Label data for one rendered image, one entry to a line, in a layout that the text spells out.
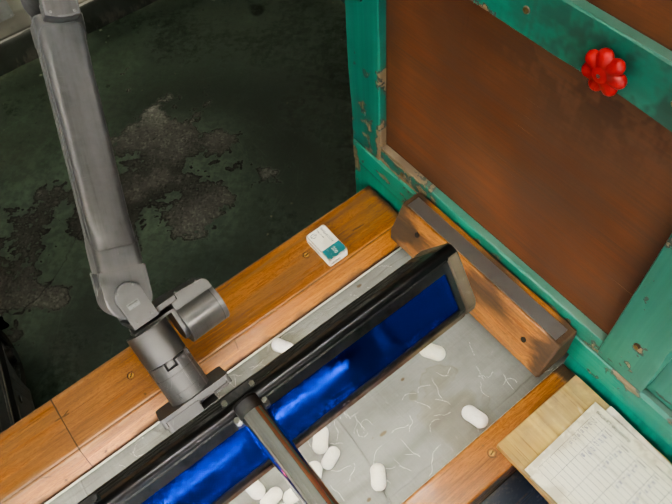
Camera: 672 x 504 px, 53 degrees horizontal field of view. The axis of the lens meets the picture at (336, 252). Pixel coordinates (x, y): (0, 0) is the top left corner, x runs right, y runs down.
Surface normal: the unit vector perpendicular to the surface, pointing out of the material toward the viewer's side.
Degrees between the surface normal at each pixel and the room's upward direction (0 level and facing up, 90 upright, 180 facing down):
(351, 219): 0
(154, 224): 0
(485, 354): 0
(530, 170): 90
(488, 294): 66
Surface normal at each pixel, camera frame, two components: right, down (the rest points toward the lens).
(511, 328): -0.74, 0.27
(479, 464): -0.07, -0.55
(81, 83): 0.52, -0.03
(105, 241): 0.38, -0.22
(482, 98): -0.78, 0.55
